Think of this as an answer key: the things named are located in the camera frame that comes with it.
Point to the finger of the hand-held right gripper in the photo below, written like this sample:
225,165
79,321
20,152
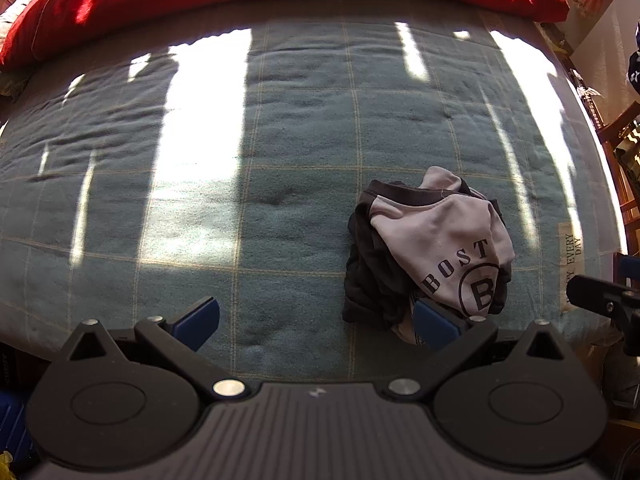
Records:
627,270
595,294

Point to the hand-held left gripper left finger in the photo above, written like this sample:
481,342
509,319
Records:
197,317

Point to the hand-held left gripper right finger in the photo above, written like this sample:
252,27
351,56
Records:
435,327

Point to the grey and black sweatshirt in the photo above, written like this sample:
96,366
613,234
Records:
440,220

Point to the wooden chair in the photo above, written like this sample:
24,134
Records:
615,160

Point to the olive patterned cloth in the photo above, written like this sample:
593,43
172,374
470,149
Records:
629,152

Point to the green plaid blanket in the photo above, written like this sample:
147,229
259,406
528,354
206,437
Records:
150,160

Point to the navy star-print garment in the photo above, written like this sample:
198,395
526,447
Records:
637,60

